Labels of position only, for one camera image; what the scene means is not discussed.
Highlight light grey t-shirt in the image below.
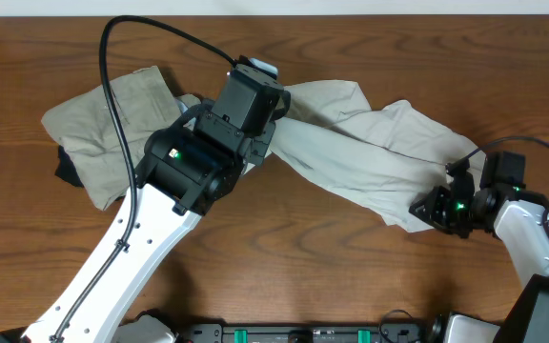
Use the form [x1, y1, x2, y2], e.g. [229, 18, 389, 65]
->
[269, 80, 485, 232]

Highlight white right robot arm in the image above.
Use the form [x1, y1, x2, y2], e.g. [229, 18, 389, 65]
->
[409, 176, 549, 342]

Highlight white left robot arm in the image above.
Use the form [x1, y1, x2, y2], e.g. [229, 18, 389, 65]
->
[0, 109, 275, 343]

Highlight folded khaki shorts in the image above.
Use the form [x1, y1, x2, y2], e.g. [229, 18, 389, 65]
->
[42, 66, 199, 211]

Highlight black garment under shorts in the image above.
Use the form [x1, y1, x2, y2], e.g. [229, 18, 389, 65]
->
[54, 146, 84, 188]

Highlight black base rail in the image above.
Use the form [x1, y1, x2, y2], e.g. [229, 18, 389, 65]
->
[177, 317, 427, 343]

